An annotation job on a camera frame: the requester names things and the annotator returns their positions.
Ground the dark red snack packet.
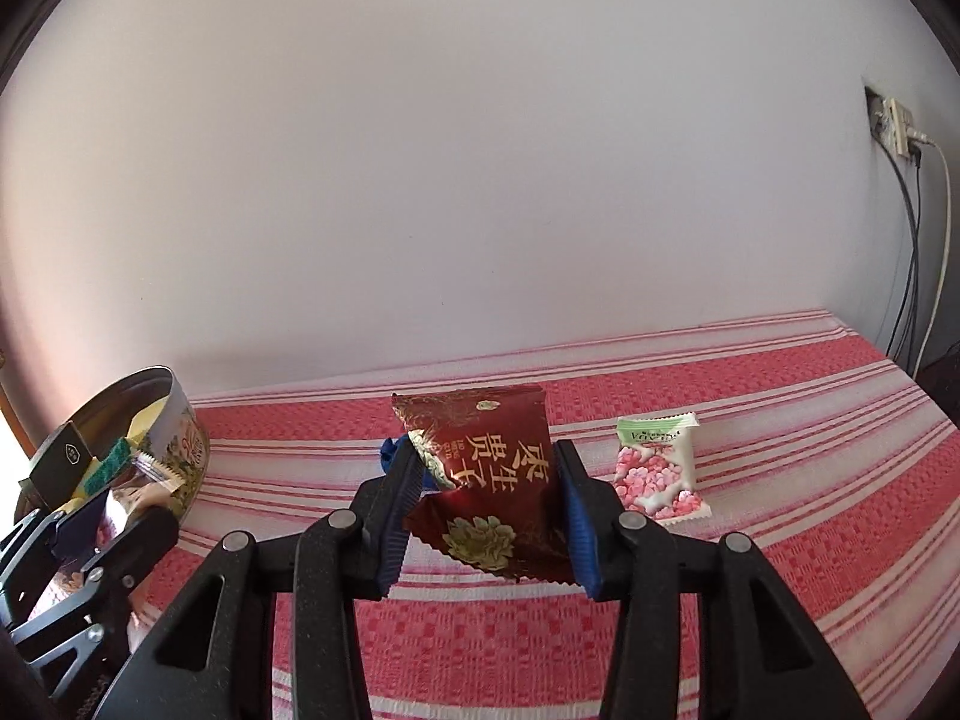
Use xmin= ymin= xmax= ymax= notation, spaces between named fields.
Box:
xmin=391 ymin=382 xmax=582 ymax=586

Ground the white cable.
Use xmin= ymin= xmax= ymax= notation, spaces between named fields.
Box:
xmin=911 ymin=133 xmax=953 ymax=380

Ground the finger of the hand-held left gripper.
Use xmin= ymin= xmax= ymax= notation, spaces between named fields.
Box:
xmin=15 ymin=505 xmax=182 ymax=692
xmin=0 ymin=493 xmax=111 ymax=625

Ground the black cable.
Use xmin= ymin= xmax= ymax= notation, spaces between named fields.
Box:
xmin=896 ymin=154 xmax=925 ymax=377
xmin=876 ymin=139 xmax=917 ymax=377

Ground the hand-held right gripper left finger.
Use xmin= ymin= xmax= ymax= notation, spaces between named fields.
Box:
xmin=97 ymin=435 xmax=425 ymax=720

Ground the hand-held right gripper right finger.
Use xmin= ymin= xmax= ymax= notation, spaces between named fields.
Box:
xmin=551 ymin=439 xmax=871 ymax=720

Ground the red striped tablecloth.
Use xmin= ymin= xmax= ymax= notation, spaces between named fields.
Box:
xmin=124 ymin=307 xmax=960 ymax=720

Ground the green scouring pad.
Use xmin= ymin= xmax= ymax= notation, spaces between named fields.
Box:
xmin=79 ymin=439 xmax=134 ymax=497

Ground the pink white candy packet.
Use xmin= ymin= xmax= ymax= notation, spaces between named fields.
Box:
xmin=613 ymin=412 xmax=712 ymax=524

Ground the black box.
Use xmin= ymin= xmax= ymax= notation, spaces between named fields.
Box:
xmin=28 ymin=422 xmax=95 ymax=511

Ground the round metal tin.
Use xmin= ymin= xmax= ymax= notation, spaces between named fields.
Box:
xmin=22 ymin=366 xmax=211 ymax=533

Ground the white wall power socket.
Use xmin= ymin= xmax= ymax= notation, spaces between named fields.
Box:
xmin=883 ymin=96 xmax=918 ymax=156

